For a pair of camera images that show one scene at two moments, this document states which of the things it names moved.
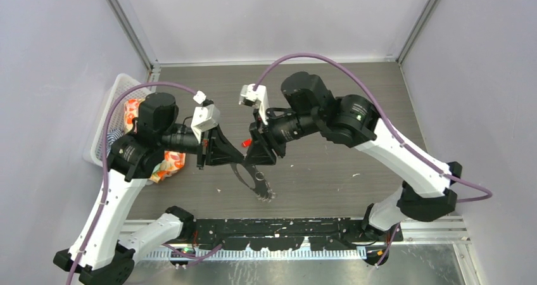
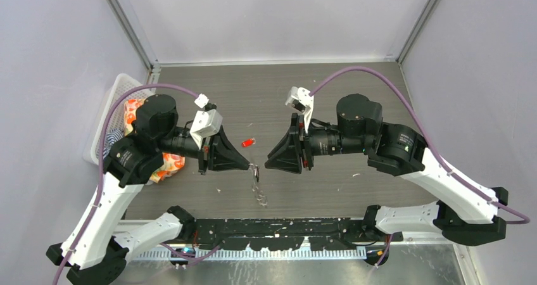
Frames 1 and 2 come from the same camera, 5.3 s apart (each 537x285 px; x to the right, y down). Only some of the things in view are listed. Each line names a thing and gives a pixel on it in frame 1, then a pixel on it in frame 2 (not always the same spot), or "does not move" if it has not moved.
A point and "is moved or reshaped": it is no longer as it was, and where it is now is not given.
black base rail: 323,234 does not move
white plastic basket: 93,152 does not move
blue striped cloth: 111,137 does not move
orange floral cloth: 173,161 does not move
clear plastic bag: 261,186 is moved or reshaped
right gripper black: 259,153 -> 285,155
